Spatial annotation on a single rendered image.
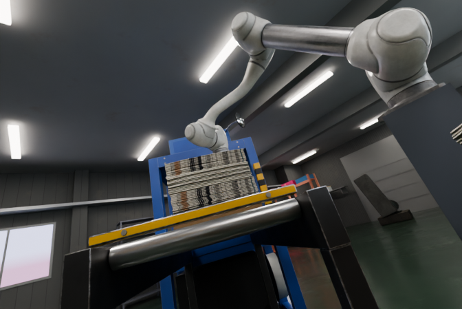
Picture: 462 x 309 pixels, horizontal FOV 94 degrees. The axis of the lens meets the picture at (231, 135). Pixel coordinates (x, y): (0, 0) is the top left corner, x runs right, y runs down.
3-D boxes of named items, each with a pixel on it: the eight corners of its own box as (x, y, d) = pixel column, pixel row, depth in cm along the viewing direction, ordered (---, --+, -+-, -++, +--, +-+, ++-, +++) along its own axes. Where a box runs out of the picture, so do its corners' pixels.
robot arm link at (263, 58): (252, 68, 129) (240, 56, 118) (267, 40, 127) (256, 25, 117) (270, 73, 121) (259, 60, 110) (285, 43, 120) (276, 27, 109)
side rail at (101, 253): (89, 324, 37) (91, 247, 42) (54, 334, 36) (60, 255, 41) (192, 261, 157) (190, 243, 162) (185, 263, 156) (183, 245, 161)
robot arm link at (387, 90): (431, 91, 84) (399, 51, 93) (441, 69, 70) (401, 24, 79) (385, 111, 91) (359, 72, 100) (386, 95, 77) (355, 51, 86)
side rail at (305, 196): (354, 242, 43) (328, 184, 48) (329, 250, 43) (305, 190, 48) (258, 241, 164) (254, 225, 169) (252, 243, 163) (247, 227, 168)
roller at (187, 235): (309, 215, 52) (300, 195, 54) (102, 274, 45) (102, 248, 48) (302, 217, 56) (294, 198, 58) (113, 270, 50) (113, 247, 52)
